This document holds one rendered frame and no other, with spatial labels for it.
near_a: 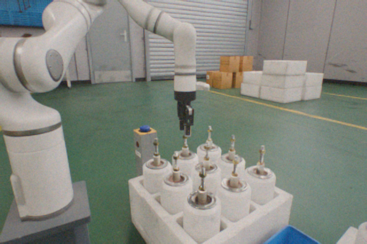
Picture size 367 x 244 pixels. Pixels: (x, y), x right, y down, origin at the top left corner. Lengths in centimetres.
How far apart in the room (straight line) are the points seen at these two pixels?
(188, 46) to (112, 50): 483
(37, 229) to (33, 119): 20
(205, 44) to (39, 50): 602
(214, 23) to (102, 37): 295
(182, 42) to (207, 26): 573
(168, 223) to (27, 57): 48
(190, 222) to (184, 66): 44
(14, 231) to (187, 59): 57
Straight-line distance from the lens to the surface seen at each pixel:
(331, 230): 103
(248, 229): 66
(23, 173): 49
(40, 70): 42
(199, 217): 56
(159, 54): 573
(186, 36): 69
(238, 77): 448
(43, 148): 46
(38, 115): 46
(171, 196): 65
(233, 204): 64
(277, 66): 323
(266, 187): 72
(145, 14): 73
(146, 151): 88
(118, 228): 91
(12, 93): 48
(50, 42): 46
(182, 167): 78
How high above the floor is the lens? 60
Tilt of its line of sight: 17 degrees down
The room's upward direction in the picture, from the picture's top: straight up
